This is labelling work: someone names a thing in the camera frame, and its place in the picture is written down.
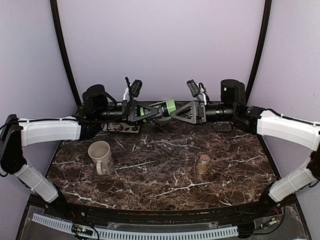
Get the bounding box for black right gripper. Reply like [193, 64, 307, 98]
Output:
[171, 99, 237, 126]

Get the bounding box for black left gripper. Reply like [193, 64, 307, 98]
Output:
[95, 99, 160, 126]

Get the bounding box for green lid pill bottle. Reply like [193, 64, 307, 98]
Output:
[138, 99, 177, 123]

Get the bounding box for clear weekly pill organizer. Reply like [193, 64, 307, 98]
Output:
[159, 143, 180, 157]

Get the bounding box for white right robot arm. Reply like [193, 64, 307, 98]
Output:
[170, 79, 320, 217]

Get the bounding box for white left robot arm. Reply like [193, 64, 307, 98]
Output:
[0, 80, 159, 218]

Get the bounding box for light blue ribbed bowl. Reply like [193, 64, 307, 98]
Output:
[154, 116, 172, 125]

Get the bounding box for square floral ceramic plate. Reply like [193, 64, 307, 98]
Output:
[102, 122, 140, 134]

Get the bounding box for clear bottle yellow capsules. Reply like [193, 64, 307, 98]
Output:
[196, 154, 210, 175]

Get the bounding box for beige ceramic mug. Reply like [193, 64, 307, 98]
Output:
[87, 141, 115, 176]

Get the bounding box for black front rail base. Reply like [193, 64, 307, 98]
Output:
[16, 195, 311, 240]

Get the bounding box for white slotted cable duct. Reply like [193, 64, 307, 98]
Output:
[31, 213, 239, 240]

